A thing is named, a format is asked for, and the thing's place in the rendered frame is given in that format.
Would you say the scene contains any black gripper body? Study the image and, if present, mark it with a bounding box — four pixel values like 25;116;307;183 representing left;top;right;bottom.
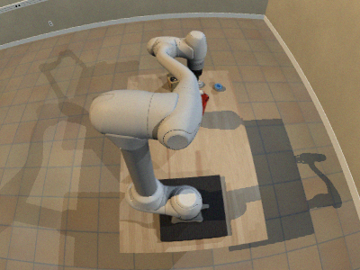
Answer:
191;69;203;81

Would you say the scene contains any wooden slatted crate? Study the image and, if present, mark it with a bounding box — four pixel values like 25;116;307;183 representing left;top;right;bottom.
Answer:
166;72;179;92

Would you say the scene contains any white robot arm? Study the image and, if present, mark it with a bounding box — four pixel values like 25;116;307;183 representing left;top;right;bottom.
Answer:
89;31;209;224

